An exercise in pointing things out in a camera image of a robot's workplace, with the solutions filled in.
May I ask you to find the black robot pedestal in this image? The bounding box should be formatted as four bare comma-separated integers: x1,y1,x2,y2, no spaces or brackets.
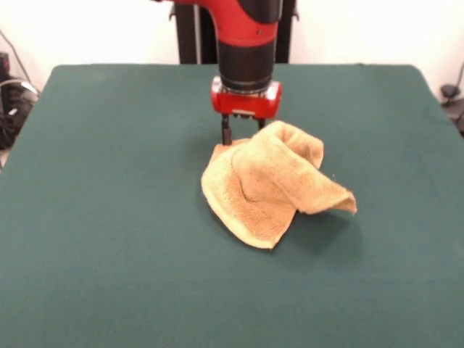
168,0,302,65

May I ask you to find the black equipment with cables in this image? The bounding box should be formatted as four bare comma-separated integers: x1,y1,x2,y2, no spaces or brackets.
0,52,39,150

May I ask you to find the orange terry towel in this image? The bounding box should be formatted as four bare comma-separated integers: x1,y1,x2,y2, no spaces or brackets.
200,120,358,251

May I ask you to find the dark green table cloth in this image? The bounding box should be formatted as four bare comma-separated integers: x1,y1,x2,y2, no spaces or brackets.
0,64,464,348

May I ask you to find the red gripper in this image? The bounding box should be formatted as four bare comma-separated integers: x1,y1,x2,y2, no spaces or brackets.
211,83,283,147

